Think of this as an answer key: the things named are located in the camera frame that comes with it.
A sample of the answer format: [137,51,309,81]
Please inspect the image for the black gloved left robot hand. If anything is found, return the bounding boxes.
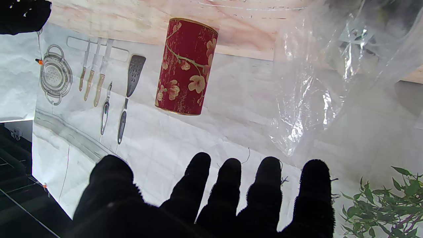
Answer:
[66,152,336,238]

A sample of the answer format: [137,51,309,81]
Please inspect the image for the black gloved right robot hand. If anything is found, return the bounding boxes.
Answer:
[0,0,53,35]

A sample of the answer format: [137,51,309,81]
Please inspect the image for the red floral tea canister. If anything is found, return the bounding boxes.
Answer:
[155,18,219,116]

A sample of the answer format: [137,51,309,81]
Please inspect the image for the clear plastic bag of teabags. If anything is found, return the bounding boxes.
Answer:
[269,0,423,158]

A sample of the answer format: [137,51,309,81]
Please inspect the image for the black slotted spatula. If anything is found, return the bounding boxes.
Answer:
[117,55,147,145]

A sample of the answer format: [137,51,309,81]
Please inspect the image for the green leafy plant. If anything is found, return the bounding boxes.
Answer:
[340,166,423,238]

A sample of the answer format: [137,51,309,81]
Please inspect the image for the wooden handle knife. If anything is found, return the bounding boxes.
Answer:
[94,39,115,107]
[78,39,91,92]
[84,37,103,101]

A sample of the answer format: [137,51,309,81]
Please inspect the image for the black handled peeler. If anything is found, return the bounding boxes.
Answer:
[100,81,113,136]

